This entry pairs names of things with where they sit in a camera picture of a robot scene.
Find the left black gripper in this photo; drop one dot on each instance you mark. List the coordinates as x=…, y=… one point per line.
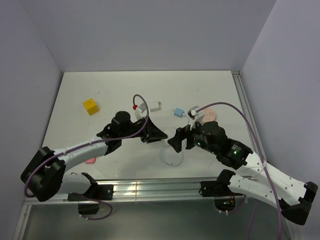
x=151, y=133

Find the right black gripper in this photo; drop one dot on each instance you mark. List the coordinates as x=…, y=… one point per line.
x=176, y=141

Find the blue charger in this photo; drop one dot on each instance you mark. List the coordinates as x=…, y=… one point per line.
x=178, y=112

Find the pink round power strip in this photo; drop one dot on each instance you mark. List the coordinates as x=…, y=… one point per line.
x=209, y=115

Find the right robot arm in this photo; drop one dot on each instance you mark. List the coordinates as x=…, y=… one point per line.
x=246, y=173

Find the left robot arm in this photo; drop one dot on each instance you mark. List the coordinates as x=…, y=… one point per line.
x=46, y=174

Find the pink flat plug adapter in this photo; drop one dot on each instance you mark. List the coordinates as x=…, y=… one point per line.
x=91, y=161

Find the white charger near centre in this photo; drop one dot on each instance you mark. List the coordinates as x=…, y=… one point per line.
x=154, y=106

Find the yellow cube socket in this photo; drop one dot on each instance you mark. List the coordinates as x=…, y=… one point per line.
x=90, y=106

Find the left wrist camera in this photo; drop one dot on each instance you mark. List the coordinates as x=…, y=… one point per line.
x=140, y=111

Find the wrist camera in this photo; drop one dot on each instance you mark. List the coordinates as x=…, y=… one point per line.
x=140, y=111
x=196, y=116

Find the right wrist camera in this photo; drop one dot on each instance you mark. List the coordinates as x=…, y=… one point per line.
x=196, y=116

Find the aluminium front rail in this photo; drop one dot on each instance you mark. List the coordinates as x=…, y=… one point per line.
x=138, y=190

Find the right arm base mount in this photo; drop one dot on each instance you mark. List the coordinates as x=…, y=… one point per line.
x=224, y=199

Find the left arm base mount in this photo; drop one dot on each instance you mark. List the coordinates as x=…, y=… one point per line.
x=89, y=203

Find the aluminium side rail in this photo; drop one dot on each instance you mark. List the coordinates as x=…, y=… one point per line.
x=246, y=108

